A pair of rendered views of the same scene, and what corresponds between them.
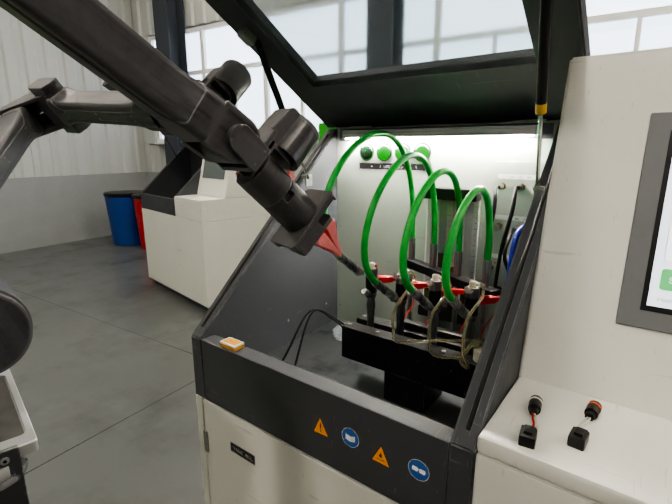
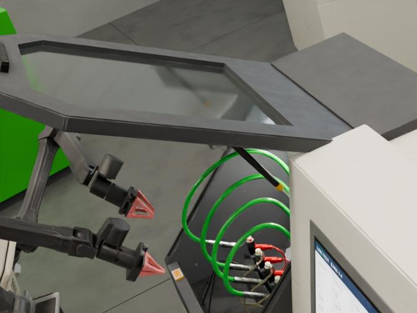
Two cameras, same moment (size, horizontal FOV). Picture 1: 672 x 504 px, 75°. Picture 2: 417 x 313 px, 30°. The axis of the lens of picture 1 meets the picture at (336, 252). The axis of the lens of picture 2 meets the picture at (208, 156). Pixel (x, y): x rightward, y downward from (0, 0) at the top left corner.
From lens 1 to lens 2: 1.92 m
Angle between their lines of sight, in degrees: 44
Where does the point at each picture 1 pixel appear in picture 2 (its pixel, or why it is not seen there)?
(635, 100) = (306, 205)
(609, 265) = (308, 300)
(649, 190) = (312, 266)
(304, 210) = (127, 264)
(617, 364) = not seen: outside the picture
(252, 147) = (88, 251)
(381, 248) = not seen: hidden behind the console
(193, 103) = (59, 244)
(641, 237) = (312, 292)
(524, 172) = not seen: hidden behind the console
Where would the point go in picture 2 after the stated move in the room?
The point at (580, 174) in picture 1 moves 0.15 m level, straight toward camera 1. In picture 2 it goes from (296, 238) to (247, 266)
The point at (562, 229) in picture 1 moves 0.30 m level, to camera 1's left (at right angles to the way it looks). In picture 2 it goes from (295, 267) to (206, 251)
